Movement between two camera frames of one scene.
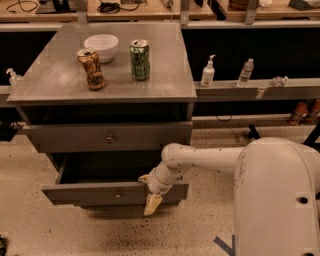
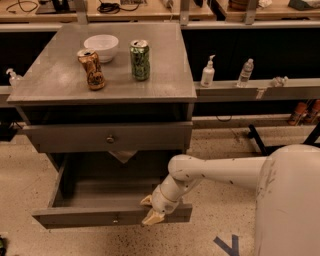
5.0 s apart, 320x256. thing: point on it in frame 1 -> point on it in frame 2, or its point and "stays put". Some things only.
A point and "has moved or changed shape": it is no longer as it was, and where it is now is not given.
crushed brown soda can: (89, 60) stays put
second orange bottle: (315, 110) stays put
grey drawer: (107, 179) has moved or changed shape
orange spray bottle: (301, 110) stays put
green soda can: (140, 59) stays put
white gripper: (154, 185) -> (162, 201)
